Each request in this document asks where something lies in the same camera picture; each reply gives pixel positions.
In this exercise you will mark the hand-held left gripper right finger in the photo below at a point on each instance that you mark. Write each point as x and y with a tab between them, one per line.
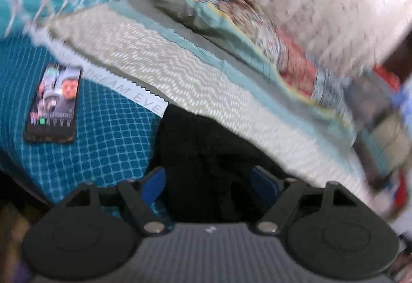
264	186

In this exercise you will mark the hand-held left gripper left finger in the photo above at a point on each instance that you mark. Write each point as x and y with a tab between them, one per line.
154	186

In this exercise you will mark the black pants with zipper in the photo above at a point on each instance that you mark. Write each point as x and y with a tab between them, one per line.
199	157

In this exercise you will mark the patterned blue and beige bedsheet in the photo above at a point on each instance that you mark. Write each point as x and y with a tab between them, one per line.
106	141

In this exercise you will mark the patchwork floral quilt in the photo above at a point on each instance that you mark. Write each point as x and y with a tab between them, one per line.
289	67

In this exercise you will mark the black smartphone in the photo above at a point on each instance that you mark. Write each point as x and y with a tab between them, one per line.
53	103

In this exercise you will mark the pile of mixed cloths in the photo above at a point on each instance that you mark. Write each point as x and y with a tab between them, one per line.
383	115

